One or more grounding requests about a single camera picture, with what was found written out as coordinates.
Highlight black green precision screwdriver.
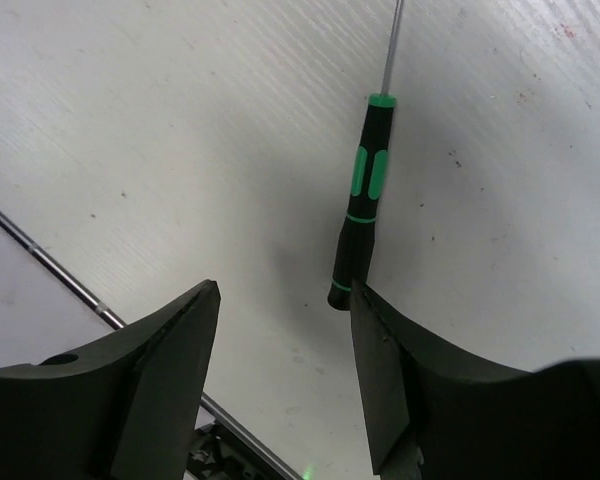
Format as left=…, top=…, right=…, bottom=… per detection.
left=327, top=1, right=405, bottom=311

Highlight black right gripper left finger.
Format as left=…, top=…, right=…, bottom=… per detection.
left=0, top=280, right=221, bottom=479

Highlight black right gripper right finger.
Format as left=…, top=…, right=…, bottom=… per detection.
left=350, top=284, right=600, bottom=479

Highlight aluminium table edge rail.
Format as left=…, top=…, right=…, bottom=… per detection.
left=0, top=211, right=305, bottom=480

